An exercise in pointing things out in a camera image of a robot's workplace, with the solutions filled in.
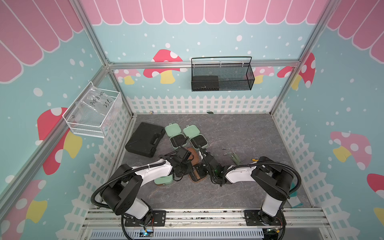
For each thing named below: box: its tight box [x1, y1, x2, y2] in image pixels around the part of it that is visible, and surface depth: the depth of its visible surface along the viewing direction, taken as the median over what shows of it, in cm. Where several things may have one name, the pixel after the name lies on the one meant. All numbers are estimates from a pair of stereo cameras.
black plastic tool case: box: [125, 122, 166, 158], surface depth 103 cm
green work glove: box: [287, 181, 304, 209], surface depth 81 cm
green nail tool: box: [230, 151, 242, 166], surface depth 98 cm
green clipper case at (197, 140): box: [183, 125, 209, 150], surface depth 108 cm
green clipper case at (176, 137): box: [164, 123, 188, 149], surface depth 108 cm
